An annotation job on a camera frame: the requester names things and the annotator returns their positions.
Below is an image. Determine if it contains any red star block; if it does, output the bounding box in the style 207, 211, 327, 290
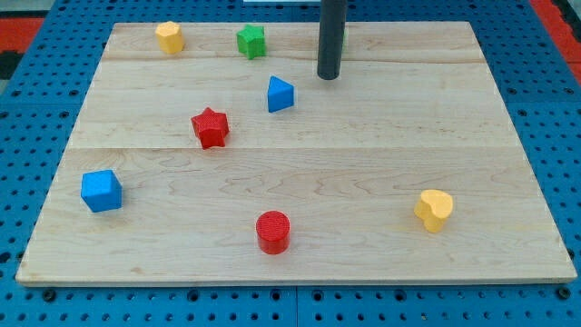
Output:
191, 107, 230, 149

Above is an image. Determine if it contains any light wooden board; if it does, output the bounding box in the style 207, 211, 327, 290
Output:
16, 22, 577, 287

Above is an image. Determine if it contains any blue cube block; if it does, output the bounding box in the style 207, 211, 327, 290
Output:
81, 170, 123, 213

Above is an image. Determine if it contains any yellow hexagon block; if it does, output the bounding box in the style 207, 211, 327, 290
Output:
155, 21, 184, 55

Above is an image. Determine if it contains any red cylinder block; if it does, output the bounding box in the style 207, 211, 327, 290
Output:
255, 211, 291, 255

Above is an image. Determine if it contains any blue triangle block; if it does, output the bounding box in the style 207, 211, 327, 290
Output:
267, 75, 294, 113

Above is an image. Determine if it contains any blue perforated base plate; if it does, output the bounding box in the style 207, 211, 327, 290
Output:
1, 0, 580, 326

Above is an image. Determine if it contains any green star block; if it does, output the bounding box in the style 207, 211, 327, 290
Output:
236, 25, 267, 60

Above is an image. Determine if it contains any yellow heart block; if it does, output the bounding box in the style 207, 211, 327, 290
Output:
413, 189, 454, 233

